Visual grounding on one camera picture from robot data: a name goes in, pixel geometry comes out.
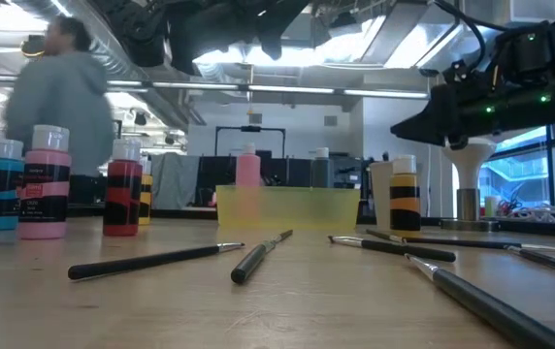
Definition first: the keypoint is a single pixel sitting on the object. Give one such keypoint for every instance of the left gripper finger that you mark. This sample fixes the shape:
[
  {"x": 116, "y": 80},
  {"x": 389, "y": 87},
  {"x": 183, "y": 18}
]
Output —
[
  {"x": 200, "y": 43},
  {"x": 272, "y": 34}
]

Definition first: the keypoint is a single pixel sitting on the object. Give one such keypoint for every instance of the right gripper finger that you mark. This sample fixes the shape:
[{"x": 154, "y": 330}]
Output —
[{"x": 433, "y": 118}]

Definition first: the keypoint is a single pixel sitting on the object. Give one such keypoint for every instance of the small orange paint bottle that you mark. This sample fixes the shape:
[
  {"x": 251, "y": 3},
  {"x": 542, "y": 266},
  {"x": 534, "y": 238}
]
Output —
[{"x": 405, "y": 184}]

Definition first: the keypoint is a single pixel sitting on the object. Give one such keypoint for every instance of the large grey paint bottle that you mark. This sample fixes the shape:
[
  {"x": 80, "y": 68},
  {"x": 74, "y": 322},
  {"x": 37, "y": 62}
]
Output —
[{"x": 321, "y": 172}]

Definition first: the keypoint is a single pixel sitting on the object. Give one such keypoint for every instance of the large pink paint bottle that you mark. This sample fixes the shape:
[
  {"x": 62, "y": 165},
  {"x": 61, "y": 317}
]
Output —
[{"x": 248, "y": 167}]

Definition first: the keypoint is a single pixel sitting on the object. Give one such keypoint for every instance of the small yellow paint bottle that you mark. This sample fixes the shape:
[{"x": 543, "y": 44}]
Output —
[{"x": 146, "y": 194}]

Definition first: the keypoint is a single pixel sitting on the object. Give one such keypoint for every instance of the small red paint bottle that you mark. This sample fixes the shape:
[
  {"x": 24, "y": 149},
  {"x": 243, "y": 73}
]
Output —
[{"x": 122, "y": 223}]

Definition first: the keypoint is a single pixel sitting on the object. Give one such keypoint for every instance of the small pink paint bottle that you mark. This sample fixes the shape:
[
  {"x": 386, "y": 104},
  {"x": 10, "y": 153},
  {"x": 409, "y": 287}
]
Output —
[{"x": 44, "y": 228}]

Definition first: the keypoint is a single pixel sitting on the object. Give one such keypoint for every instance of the white dome metal lamp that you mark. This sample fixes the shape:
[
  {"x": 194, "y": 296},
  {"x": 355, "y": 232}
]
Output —
[{"x": 469, "y": 160}]

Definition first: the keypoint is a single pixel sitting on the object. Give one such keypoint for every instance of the long ceiling light bar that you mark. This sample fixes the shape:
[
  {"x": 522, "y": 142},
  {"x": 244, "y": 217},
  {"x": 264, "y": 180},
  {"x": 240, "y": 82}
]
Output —
[{"x": 287, "y": 89}]

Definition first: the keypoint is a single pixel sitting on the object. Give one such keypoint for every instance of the beige paper cup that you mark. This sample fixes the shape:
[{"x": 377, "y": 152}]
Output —
[{"x": 379, "y": 194}]

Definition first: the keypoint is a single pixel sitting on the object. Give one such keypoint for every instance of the person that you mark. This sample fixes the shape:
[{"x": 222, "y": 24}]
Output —
[{"x": 59, "y": 97}]

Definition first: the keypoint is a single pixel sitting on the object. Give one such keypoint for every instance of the black yellow ceiling device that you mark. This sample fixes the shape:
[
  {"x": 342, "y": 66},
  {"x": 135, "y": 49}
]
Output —
[{"x": 32, "y": 46}]

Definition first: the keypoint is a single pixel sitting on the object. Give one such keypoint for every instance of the grey fabric cover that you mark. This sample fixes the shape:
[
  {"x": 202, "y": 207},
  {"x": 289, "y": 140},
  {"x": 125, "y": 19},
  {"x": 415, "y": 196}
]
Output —
[{"x": 175, "y": 179}]

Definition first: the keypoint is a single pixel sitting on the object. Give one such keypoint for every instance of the translucent yellow plastic tray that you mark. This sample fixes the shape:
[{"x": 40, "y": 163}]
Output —
[{"x": 297, "y": 208}]

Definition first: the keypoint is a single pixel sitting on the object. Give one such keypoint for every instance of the silver ventilation duct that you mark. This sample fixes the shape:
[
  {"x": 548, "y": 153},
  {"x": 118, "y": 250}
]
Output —
[{"x": 171, "y": 104}]

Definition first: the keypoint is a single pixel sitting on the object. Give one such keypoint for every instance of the black window frame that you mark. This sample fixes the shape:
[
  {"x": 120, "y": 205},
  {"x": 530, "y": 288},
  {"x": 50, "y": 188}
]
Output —
[{"x": 551, "y": 169}]

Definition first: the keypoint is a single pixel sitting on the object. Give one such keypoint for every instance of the grey wall vent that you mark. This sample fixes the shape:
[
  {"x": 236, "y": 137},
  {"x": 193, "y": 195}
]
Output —
[
  {"x": 330, "y": 120},
  {"x": 255, "y": 118}
]

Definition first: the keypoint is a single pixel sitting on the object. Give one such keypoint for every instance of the black gantry frame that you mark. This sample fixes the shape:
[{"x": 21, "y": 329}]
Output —
[{"x": 251, "y": 128}]

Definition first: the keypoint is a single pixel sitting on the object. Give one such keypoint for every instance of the black aluminium table frame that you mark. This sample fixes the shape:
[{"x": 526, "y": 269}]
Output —
[{"x": 185, "y": 213}]

